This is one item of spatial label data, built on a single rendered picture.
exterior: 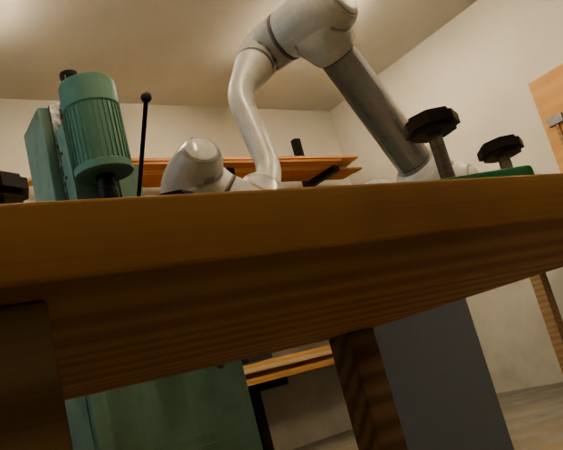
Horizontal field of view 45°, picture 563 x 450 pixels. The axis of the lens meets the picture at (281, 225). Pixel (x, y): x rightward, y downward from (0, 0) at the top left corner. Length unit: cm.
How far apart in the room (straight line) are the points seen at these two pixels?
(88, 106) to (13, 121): 274
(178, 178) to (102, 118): 84
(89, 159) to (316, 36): 79
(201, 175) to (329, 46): 55
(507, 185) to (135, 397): 157
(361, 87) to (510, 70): 337
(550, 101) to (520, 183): 452
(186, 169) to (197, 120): 413
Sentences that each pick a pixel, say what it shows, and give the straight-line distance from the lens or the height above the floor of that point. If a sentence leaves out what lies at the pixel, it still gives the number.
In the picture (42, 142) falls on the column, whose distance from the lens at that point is 236.
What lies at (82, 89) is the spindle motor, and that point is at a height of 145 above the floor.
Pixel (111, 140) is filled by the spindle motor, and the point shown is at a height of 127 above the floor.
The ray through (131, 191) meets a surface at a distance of 235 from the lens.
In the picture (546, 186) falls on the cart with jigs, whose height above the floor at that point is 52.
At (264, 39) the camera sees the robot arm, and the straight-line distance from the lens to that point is 174.
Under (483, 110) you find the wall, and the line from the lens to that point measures 517.
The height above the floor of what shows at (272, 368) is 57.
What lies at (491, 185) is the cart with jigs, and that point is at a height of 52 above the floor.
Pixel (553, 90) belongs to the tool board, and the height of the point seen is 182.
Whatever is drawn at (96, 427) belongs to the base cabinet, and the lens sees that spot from 179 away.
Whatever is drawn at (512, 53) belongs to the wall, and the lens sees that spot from 507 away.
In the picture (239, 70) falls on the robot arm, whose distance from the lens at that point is 167.
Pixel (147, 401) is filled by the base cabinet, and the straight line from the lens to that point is 183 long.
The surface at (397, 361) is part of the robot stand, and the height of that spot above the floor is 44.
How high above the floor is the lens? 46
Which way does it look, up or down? 13 degrees up
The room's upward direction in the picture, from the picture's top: 15 degrees counter-clockwise
